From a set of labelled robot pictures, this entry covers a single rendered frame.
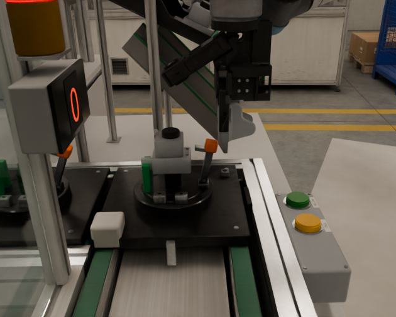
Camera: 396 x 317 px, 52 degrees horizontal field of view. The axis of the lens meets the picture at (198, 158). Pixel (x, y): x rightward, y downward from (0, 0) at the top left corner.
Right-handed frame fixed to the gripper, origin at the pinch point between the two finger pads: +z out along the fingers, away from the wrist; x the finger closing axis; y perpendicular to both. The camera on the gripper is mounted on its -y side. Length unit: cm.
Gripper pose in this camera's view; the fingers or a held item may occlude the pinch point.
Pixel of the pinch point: (220, 145)
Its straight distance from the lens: 68.1
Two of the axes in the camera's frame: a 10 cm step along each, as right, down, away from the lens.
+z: 0.2, 9.0, 4.3
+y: 10.0, -0.3, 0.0
